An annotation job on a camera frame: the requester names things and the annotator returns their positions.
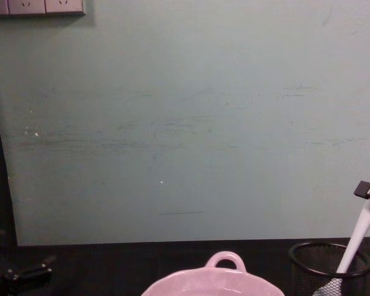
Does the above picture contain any black table cloth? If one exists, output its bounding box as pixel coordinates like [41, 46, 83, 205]
[0, 236, 370, 296]

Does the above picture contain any pink ceramic dish with handle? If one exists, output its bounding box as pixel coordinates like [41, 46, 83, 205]
[140, 250, 287, 296]

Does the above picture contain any white handled razor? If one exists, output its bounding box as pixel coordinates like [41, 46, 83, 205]
[314, 179, 370, 296]

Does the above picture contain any white wall socket panel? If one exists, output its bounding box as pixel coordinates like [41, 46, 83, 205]
[0, 0, 88, 17]

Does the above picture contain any black mesh pen cup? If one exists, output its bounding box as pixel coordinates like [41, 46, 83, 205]
[288, 240, 370, 296]

